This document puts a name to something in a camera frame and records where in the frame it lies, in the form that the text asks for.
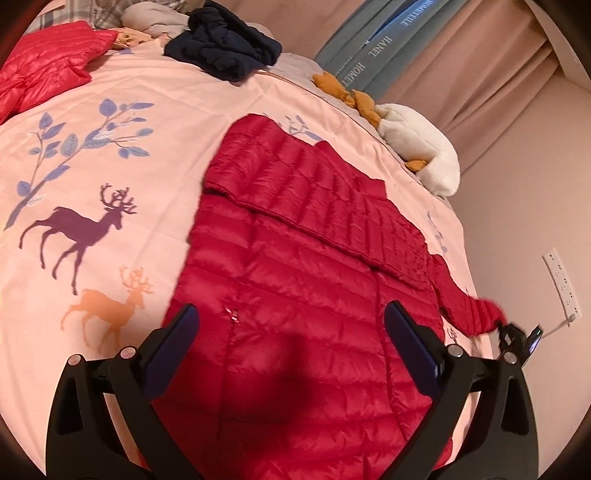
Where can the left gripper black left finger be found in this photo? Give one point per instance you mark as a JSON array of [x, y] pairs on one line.
[[82, 442]]

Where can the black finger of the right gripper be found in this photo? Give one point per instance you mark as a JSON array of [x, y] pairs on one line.
[[511, 339], [532, 342]]

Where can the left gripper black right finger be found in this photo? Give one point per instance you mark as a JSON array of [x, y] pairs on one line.
[[501, 441]]

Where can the red quilted down jacket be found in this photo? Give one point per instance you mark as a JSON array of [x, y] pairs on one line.
[[293, 256]]

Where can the white goose plush toy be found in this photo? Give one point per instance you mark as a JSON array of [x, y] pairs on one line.
[[425, 150]]

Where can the pink curtain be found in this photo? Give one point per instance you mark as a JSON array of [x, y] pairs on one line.
[[472, 81]]

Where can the pink deer print duvet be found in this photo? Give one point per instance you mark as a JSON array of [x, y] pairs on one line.
[[99, 187]]

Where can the small orange cloth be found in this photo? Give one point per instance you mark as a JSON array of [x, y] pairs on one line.
[[127, 38]]

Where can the navy blue folded garment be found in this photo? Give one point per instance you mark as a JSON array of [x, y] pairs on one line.
[[222, 45]]

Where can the plaid grey pillow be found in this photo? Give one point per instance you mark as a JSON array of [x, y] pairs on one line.
[[98, 14]]

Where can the grey folded blanket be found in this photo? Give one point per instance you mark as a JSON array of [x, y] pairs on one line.
[[154, 19]]

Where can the white wall power strip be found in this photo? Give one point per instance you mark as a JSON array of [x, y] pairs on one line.
[[563, 285]]

